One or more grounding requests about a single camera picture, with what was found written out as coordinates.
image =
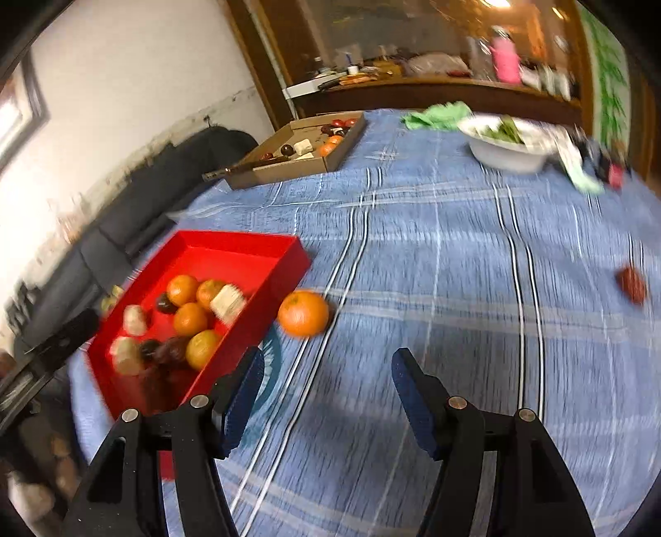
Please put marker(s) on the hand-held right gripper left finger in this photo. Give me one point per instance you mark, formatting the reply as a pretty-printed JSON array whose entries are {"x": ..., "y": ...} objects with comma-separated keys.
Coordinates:
[{"x": 240, "y": 408}]

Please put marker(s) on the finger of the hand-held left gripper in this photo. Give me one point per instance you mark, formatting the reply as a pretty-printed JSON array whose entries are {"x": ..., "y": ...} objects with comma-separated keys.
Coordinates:
[{"x": 67, "y": 333}]

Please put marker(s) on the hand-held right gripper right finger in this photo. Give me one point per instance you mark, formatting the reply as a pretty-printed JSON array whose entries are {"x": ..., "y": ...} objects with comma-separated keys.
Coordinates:
[{"x": 413, "y": 402}]

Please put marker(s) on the small orange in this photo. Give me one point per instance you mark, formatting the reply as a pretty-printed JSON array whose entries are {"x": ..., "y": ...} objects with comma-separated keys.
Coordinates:
[
  {"x": 182, "y": 289},
  {"x": 203, "y": 349},
  {"x": 190, "y": 318},
  {"x": 209, "y": 293}
]

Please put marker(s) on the dark brown chestnut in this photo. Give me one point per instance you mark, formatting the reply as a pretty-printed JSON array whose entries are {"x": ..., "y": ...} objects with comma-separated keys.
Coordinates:
[
  {"x": 165, "y": 303},
  {"x": 150, "y": 349}
]

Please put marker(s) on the dark red date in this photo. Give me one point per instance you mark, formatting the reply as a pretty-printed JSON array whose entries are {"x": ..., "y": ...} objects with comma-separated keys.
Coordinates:
[{"x": 155, "y": 384}]

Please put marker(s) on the glossy red date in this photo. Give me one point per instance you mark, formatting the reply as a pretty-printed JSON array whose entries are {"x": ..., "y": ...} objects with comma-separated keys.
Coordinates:
[{"x": 170, "y": 351}]

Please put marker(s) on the large orange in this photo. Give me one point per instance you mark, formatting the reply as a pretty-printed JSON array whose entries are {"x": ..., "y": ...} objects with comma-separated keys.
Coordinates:
[{"x": 303, "y": 313}]

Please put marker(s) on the red tray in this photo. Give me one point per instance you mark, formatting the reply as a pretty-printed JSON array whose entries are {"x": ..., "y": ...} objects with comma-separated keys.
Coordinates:
[{"x": 242, "y": 258}]

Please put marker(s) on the person's left hand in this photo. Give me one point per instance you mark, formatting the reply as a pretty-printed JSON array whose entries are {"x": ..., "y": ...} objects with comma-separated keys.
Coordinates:
[{"x": 31, "y": 498}]

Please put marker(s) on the black sofa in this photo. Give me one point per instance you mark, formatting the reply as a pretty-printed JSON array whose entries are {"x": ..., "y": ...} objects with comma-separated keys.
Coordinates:
[{"x": 129, "y": 206}]

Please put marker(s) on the blue plaid tablecloth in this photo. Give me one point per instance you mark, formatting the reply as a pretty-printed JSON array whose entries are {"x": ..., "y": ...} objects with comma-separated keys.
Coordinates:
[{"x": 439, "y": 258}]

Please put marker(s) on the cardboard box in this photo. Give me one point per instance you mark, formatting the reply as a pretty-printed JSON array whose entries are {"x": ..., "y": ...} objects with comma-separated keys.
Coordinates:
[{"x": 279, "y": 173}]

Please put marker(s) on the long knife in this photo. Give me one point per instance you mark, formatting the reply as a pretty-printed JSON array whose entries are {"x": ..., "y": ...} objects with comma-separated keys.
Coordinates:
[{"x": 242, "y": 168}]

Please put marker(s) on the wrinkled red date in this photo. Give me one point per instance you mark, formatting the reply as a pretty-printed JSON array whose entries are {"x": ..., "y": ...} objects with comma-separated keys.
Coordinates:
[{"x": 631, "y": 285}]

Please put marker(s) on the white bowl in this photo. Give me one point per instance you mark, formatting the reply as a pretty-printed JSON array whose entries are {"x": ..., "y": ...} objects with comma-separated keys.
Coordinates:
[{"x": 508, "y": 155}]

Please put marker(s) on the orange in cardboard box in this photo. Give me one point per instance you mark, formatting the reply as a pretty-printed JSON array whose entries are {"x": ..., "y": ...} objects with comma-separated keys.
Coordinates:
[{"x": 328, "y": 149}]

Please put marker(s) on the white block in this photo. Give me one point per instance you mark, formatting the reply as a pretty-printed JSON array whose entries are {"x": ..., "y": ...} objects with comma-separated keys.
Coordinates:
[{"x": 304, "y": 146}]

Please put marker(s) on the green leafy vegetables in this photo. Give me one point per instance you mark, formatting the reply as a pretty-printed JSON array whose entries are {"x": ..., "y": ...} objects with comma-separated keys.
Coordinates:
[{"x": 503, "y": 129}]

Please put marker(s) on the white and green cloth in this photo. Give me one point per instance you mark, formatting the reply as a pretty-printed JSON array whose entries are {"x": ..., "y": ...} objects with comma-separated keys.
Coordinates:
[{"x": 581, "y": 165}]

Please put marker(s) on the dark packet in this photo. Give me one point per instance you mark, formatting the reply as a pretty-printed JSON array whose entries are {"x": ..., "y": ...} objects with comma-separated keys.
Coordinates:
[{"x": 614, "y": 173}]

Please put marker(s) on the wooden sideboard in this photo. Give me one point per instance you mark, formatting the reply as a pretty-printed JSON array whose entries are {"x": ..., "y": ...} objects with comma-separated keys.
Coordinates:
[{"x": 439, "y": 95}]

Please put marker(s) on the pink bottle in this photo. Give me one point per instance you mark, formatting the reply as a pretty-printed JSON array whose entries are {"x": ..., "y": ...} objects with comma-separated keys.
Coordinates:
[{"x": 506, "y": 59}]

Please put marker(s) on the framed wall picture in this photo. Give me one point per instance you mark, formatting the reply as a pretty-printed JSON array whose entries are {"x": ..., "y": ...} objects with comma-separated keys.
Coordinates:
[{"x": 38, "y": 108}]

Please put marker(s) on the green leaf wall poster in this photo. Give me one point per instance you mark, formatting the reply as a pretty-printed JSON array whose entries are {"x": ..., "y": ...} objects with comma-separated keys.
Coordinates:
[{"x": 612, "y": 77}]

